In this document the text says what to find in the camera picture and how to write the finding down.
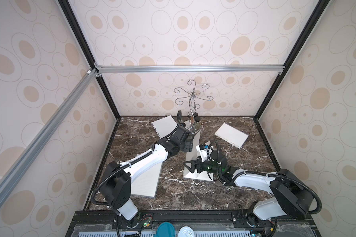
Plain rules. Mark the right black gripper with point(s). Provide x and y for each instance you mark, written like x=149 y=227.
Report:
x=196 y=165

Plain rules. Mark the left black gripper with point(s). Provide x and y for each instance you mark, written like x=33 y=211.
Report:
x=189 y=143

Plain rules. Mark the spiral notebook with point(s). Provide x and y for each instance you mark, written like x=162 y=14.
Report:
x=231 y=135
x=192 y=156
x=146 y=184

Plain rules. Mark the torn lined page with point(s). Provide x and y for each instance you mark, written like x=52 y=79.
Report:
x=165 y=127

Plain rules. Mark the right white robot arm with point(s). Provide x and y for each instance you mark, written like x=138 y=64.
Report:
x=291 y=197

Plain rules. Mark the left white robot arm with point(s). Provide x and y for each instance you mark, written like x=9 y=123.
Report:
x=114 y=188

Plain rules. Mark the green spice bottle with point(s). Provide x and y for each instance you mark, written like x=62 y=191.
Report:
x=197 y=124

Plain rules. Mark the brown spice bottle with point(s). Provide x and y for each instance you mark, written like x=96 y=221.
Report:
x=193 y=116

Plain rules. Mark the chrome hook stand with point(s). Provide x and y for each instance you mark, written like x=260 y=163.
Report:
x=192 y=95

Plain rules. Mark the white round lid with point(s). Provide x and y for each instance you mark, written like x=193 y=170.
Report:
x=186 y=231

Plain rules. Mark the teal round lid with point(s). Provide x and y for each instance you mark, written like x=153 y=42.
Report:
x=165 y=229

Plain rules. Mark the horizontal aluminium rail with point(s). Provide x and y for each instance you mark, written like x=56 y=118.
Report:
x=191 y=68

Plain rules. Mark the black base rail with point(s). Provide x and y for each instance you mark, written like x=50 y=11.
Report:
x=205 y=223

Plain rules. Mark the left diagonal aluminium rail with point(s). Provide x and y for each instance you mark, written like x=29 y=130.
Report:
x=20 y=167

